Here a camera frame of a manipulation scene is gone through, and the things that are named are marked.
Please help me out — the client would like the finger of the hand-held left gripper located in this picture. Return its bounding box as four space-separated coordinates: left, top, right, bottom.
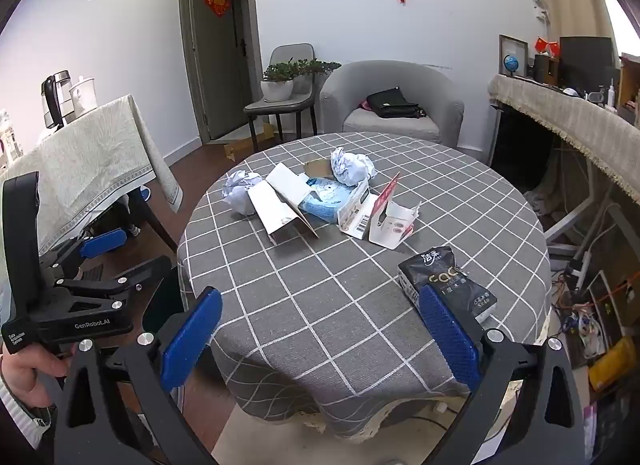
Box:
39 226 130 278
52 255 173 318

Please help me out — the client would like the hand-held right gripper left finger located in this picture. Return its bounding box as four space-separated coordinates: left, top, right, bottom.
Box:
52 286 223 465

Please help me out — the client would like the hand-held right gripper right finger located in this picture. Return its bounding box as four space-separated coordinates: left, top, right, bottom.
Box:
417 284 588 465

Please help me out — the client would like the red and white carton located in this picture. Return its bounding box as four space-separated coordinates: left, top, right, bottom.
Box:
367 172 422 249

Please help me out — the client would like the small white paper ball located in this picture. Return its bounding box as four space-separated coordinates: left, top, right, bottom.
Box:
222 170 263 216

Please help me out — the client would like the white barcode carton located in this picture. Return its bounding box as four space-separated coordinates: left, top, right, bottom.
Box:
337 178 380 239

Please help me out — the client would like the large white paper ball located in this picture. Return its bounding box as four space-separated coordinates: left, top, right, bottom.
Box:
330 146 377 187

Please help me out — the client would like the person's left hand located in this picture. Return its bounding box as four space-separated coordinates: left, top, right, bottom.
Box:
0 340 71 408

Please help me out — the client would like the dark wooden table leg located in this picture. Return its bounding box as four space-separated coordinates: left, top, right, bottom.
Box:
135 190 178 253

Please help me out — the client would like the black tissue packet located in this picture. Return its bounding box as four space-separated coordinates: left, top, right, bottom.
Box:
398 246 498 324

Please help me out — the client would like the cream patterned tablecloth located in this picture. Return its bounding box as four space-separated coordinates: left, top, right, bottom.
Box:
0 94 183 266

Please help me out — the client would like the grey checked tablecloth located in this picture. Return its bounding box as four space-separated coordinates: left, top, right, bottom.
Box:
177 132 551 441

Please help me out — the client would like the white ceramic pitcher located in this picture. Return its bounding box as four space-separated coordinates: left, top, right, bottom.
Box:
69 76 97 118

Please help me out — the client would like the white folded cardboard box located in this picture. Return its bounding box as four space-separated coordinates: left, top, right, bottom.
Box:
247 164 321 247

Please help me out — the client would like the flat cardboard box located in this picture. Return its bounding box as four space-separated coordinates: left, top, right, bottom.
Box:
223 122 276 162

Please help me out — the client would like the black glass kettle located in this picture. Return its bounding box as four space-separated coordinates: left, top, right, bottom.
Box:
41 71 73 131

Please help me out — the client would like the yellow box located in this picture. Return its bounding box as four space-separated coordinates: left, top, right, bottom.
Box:
587 335 638 391

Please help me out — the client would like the blue plastic packet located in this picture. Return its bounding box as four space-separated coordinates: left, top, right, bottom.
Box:
298 176 362 224

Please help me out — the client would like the brown cardboard piece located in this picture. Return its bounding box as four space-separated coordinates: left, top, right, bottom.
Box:
301 158 335 181

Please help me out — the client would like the grey door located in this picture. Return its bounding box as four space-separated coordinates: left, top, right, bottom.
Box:
190 0 251 141

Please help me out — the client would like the plant in white pot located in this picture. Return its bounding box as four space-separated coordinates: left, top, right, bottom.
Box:
261 59 296 102

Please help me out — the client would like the black handbag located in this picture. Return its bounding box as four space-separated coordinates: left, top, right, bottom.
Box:
366 87 427 119

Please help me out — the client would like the beige lace desk cover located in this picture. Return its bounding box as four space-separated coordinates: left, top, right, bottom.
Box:
487 74 640 183

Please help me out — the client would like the grey armchair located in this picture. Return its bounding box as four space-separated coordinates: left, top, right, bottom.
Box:
319 60 465 148

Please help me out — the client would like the plant in grey pot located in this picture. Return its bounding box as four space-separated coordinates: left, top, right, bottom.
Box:
292 58 342 94

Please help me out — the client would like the grey dining chair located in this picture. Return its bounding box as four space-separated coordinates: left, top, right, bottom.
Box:
243 43 317 153

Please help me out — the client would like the black monitor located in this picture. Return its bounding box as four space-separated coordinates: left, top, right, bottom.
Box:
558 36 617 91

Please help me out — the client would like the picture frame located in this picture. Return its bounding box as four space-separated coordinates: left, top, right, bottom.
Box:
498 34 529 78

